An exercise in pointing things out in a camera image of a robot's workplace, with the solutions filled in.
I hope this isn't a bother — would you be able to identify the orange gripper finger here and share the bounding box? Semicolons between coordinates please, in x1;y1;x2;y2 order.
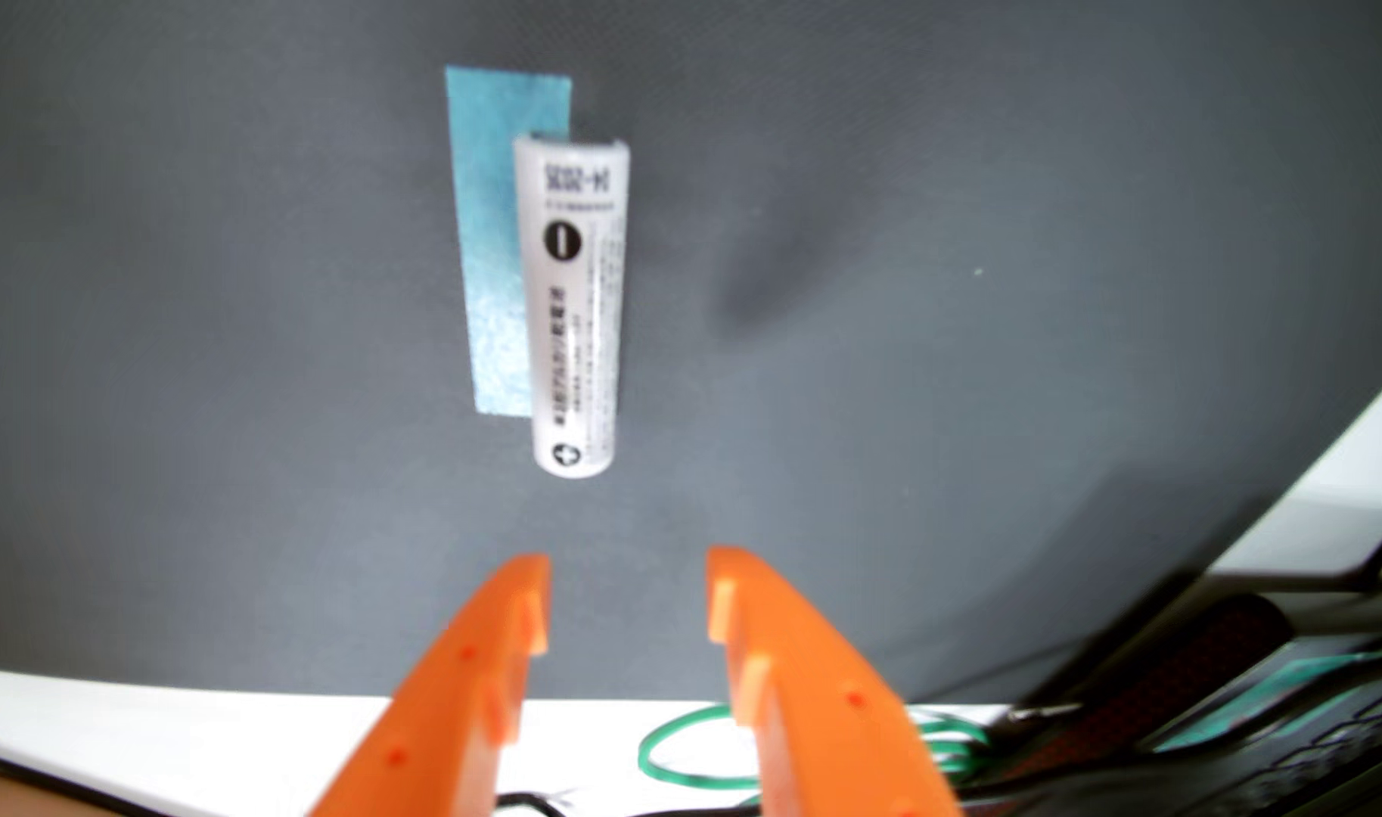
705;545;964;817
308;552;554;817

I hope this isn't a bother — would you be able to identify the white cylindrical battery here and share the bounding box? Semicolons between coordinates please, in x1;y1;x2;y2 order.
514;132;632;479

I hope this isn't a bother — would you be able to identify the grey table mat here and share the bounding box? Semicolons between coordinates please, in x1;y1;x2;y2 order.
0;0;1382;710

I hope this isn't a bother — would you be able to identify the dark red textured pad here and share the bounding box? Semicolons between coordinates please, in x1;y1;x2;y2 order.
991;592;1296;784

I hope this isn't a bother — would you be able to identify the teal flat sheet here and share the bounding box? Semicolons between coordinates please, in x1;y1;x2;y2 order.
1150;652;1378;753

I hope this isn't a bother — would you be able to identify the small white tape square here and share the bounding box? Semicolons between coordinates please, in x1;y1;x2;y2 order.
443;64;574;418

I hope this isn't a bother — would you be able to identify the black keyboard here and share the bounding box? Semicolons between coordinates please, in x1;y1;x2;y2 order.
963;681;1382;817

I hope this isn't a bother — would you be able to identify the thin black cable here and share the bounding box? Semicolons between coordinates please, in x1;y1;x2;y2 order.
492;791;584;817

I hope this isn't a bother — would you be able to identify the green wire loop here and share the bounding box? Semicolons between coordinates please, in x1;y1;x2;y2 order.
636;704;992;809

